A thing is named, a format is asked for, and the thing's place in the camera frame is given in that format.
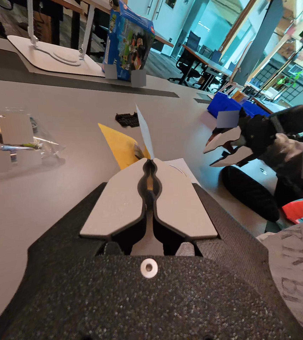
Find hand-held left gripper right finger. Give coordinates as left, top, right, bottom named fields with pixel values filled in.
left=153, top=158, right=219, bottom=240

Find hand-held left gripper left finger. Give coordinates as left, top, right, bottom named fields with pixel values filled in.
left=80, top=158, right=148, bottom=239

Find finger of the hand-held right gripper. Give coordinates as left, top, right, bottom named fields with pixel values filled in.
left=210, top=146, right=256, bottom=168
left=203, top=127, right=248, bottom=154

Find lego instruction booklet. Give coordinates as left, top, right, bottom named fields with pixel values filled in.
left=99, top=105, right=201, bottom=193

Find clear bag of lego pieces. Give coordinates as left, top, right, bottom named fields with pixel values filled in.
left=0, top=105, right=66, bottom=166

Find blue lego set box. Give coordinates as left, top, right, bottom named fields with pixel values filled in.
left=103, top=0, right=156, bottom=86

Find person's right forearm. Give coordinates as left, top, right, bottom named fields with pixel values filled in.
left=263, top=133, right=303, bottom=209

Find black lego chassis piece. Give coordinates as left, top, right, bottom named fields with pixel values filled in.
left=114, top=113, right=140, bottom=128

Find blue plastic bin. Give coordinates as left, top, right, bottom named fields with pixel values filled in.
left=207, top=92, right=271, bottom=118

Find black textured oval pad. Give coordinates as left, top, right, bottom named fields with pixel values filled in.
left=221, top=166, right=280, bottom=222

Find red flat object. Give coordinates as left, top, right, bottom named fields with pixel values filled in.
left=282, top=198, right=303, bottom=223

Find long wooden desk black legs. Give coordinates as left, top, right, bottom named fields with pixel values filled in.
left=154, top=32, right=233, bottom=92

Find black office chair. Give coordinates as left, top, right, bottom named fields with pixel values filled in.
left=176, top=31, right=204, bottom=85

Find light mottled cloth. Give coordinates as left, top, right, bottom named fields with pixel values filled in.
left=258, top=218, right=303, bottom=340

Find white wire screen stand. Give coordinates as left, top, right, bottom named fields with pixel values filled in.
left=7, top=0, right=105, bottom=76

